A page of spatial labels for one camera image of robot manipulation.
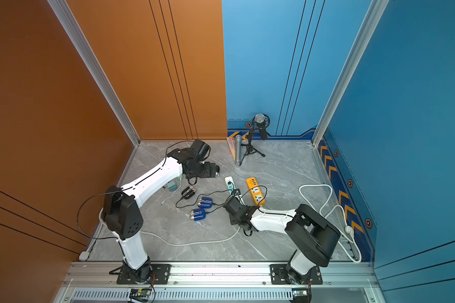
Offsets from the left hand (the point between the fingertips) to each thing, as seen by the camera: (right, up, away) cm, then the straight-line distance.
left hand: (209, 170), depth 89 cm
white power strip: (+10, -5, +11) cm, 15 cm away
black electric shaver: (-11, -11, +5) cm, 17 cm away
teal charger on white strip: (+10, -8, +3) cm, 13 cm away
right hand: (+13, -21, +2) cm, 24 cm away
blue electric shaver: (-2, -16, +2) cm, 16 cm away
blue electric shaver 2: (-5, -20, -2) cm, 21 cm away
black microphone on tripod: (+26, +25, +8) cm, 37 cm away
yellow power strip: (+23, -11, +6) cm, 26 cm away
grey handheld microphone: (+15, +13, +27) cm, 34 cm away
